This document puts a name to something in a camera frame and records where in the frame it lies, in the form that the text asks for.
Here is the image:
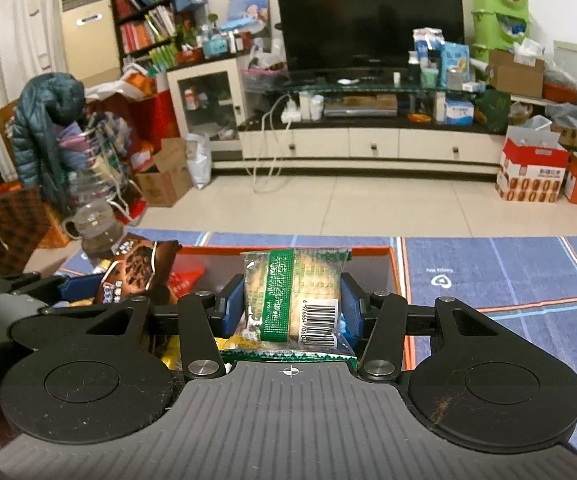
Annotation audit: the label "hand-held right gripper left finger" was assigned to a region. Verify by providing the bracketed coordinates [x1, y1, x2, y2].
[42, 273, 248, 381]

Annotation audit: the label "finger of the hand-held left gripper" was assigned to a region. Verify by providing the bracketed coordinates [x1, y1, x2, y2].
[33, 273, 105, 312]

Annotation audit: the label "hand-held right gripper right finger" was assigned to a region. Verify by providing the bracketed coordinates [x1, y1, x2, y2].
[340, 271, 535, 382]

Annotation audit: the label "orange cardboard box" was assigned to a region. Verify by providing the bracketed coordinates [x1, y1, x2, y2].
[167, 244, 415, 372]

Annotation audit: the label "dark brown cookie packet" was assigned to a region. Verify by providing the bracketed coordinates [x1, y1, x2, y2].
[92, 236, 183, 307]

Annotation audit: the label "green cracker packet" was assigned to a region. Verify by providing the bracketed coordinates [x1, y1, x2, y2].
[240, 248, 360, 362]

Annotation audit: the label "red snack packet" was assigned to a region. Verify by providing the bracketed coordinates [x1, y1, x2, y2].
[168, 268, 205, 302]

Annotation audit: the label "glass jar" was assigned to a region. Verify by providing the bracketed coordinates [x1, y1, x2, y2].
[65, 169, 128, 262]

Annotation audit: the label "open cardboard box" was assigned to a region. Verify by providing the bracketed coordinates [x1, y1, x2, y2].
[135, 137, 192, 209]

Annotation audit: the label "white plastic bag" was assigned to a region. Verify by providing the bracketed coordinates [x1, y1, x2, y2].
[185, 132, 214, 191]

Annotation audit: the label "teal puffer jacket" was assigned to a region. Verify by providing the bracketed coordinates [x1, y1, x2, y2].
[10, 72, 88, 202]

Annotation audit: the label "white television stand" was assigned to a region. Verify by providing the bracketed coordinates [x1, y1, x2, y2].
[237, 79, 508, 172]

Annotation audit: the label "white power strip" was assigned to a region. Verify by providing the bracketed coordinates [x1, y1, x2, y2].
[280, 99, 303, 124]

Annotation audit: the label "white glass door cabinet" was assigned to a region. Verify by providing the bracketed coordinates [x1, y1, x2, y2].
[166, 57, 248, 144]

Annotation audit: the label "red white carton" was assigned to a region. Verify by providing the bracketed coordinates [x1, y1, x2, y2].
[495, 127, 570, 204]

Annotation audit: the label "standing air conditioner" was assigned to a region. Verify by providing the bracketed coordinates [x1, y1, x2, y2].
[60, 0, 120, 87]

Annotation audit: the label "brown cardboard box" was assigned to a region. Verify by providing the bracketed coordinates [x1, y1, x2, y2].
[487, 49, 548, 99]

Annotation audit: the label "dark bookshelf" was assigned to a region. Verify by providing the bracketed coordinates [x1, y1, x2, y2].
[107, 0, 180, 62]

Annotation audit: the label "black television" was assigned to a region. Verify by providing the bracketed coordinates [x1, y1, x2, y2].
[273, 0, 465, 73]

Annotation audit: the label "green stacked storage bins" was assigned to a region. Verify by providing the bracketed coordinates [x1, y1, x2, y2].
[469, 0, 533, 62]

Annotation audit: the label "wire rack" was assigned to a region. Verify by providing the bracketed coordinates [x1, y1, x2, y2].
[71, 110, 134, 201]

